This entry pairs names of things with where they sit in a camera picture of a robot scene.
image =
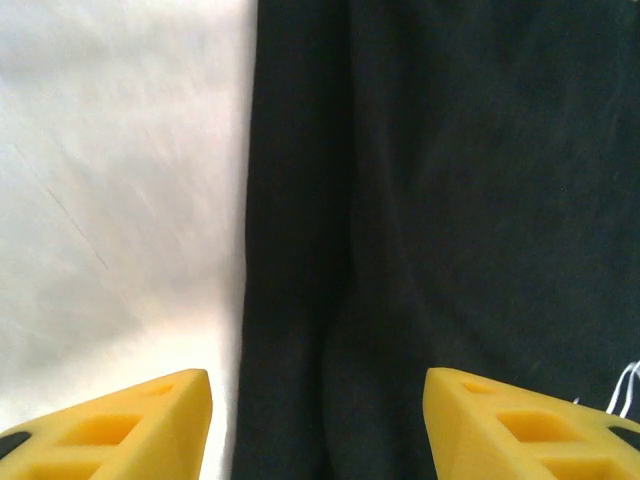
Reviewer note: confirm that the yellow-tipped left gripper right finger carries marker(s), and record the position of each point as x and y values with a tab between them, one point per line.
490	440

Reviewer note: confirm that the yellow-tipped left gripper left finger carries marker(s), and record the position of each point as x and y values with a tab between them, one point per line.
150	440

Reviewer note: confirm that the black floral print t-shirt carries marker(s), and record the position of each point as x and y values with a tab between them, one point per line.
425	200

